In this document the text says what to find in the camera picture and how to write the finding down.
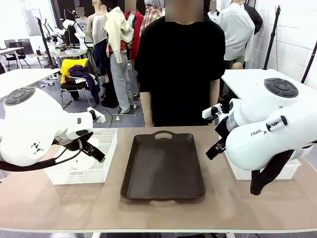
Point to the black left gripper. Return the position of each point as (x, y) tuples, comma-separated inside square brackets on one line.
[(71, 145)]

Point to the black hanging jacket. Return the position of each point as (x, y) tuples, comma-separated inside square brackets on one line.
[(255, 17)]

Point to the mannequin in white tank top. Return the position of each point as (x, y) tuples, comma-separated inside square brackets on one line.
[(97, 29)]

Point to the white perforated plastic basket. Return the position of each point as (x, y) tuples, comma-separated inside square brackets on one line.
[(81, 176), (284, 171)]

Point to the person in grey t-shirt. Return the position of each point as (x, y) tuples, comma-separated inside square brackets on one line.
[(81, 27)]

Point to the metal mannequin base plate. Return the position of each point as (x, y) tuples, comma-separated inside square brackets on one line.
[(126, 114)]

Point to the mannequin in white shirt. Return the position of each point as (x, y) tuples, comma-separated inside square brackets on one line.
[(235, 29)]

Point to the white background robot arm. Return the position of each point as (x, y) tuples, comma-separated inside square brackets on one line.
[(68, 24)]

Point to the mannequin in cream jacket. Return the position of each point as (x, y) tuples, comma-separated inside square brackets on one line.
[(119, 32)]

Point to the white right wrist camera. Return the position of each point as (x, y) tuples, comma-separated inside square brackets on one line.
[(210, 111)]

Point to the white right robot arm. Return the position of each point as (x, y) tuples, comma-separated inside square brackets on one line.
[(262, 129)]

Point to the translucent plastic conical flask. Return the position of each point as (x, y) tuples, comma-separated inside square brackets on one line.
[(84, 162)]

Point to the black office chair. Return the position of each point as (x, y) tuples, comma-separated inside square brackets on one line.
[(17, 53)]

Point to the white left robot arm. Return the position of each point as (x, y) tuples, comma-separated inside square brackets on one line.
[(32, 124)]

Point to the dark brown plastic tray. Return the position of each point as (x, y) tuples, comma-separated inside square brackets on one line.
[(161, 168)]

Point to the person in red garment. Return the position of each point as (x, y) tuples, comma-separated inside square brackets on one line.
[(136, 24)]

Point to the purple garment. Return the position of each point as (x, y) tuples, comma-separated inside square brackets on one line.
[(91, 84)]

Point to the white wall board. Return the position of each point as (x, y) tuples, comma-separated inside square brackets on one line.
[(32, 22)]

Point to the black slanted stand pole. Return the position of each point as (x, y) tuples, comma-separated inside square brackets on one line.
[(309, 62)]

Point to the person's left forearm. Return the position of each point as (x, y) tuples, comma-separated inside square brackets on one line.
[(215, 91)]

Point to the plaid shirt mannequin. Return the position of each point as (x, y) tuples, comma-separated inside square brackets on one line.
[(151, 19)]

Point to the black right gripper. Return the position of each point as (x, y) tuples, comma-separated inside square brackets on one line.
[(223, 130)]

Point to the person in black shirt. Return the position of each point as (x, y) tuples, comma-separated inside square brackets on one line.
[(180, 74)]

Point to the person's right forearm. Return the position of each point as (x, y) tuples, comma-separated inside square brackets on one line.
[(146, 106)]

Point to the black tripod stand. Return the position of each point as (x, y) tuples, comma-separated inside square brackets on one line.
[(271, 39), (45, 42)]

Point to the yellow garment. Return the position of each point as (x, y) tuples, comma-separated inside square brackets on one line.
[(67, 65)]

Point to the person's right hand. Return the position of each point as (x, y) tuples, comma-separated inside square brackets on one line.
[(148, 123)]

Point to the metal chair with clothes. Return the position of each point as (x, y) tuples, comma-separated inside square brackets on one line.
[(74, 85)]

